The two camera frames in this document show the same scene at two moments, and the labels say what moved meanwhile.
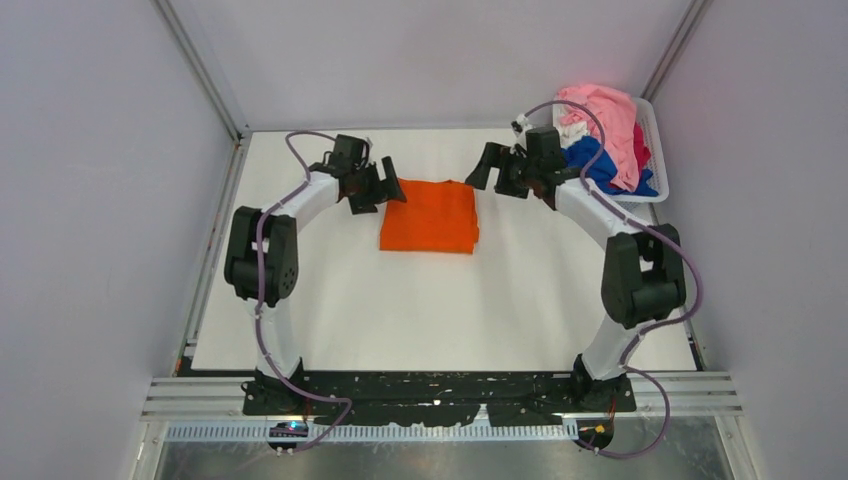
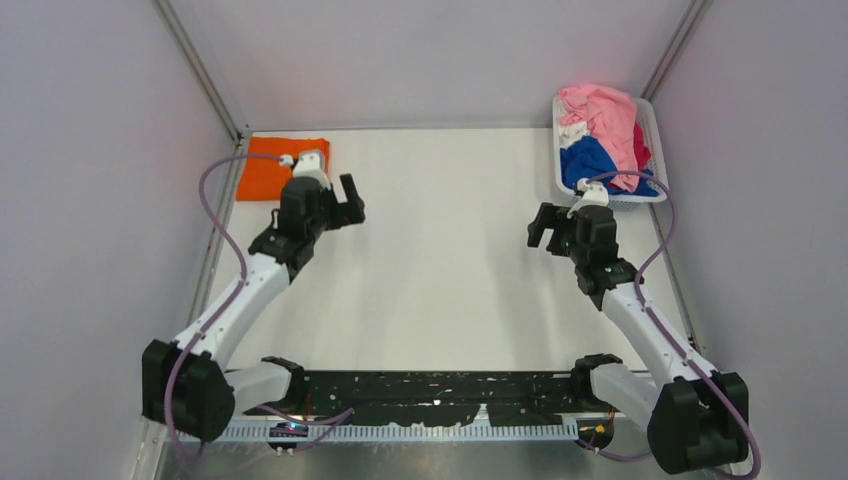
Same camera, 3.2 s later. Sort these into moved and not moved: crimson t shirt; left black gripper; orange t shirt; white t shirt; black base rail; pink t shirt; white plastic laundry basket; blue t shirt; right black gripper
Moved: left black gripper; right black gripper; orange t shirt
Not moved: black base rail; crimson t shirt; blue t shirt; white t shirt; white plastic laundry basket; pink t shirt
